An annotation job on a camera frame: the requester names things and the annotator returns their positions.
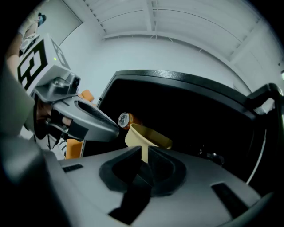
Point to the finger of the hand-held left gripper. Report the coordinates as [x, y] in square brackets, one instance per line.
[97, 109]
[97, 130]

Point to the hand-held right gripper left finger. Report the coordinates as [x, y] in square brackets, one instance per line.
[88, 188]

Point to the beige plastic bowl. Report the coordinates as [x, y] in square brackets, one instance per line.
[135, 137]

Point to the orange drink can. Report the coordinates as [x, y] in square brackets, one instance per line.
[124, 119]

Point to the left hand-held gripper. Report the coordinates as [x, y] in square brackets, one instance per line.
[40, 64]

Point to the left hand-held gripper camera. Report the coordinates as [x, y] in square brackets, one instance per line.
[74, 83]

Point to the person's left forearm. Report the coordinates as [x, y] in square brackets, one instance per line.
[12, 64]

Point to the person's left hand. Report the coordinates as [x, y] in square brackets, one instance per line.
[43, 112]

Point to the black white striped blanket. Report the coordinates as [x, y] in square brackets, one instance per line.
[62, 146]

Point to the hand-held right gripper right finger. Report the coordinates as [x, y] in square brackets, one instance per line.
[195, 192]

